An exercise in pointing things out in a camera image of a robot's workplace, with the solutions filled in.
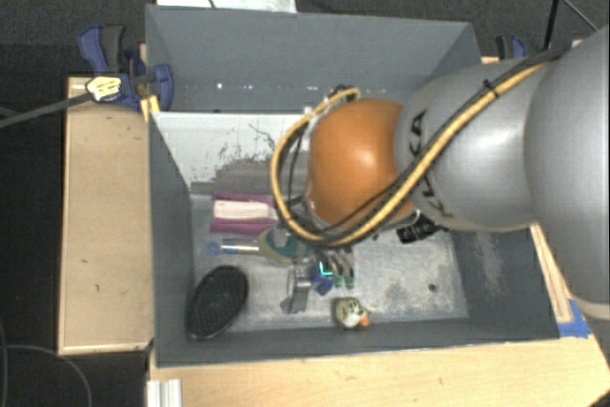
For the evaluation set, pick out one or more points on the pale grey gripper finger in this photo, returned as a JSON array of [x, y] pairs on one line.
[[301, 279], [295, 302]]

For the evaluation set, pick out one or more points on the white and orange toy animal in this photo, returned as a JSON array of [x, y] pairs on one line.
[[350, 312]]

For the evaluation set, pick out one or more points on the teal and beige toy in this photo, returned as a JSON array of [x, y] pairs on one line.
[[276, 247]]

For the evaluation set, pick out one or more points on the black oval mesh object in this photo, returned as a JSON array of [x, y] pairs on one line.
[[217, 302]]

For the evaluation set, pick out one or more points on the grey metal bin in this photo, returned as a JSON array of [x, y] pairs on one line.
[[410, 291]]

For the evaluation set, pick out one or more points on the purple and white cloth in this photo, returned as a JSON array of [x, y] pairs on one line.
[[240, 212]]

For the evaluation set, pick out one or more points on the pale wood board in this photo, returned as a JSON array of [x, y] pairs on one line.
[[105, 214]]

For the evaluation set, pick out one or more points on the black cylinder on white bracket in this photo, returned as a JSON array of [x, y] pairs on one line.
[[415, 231]]

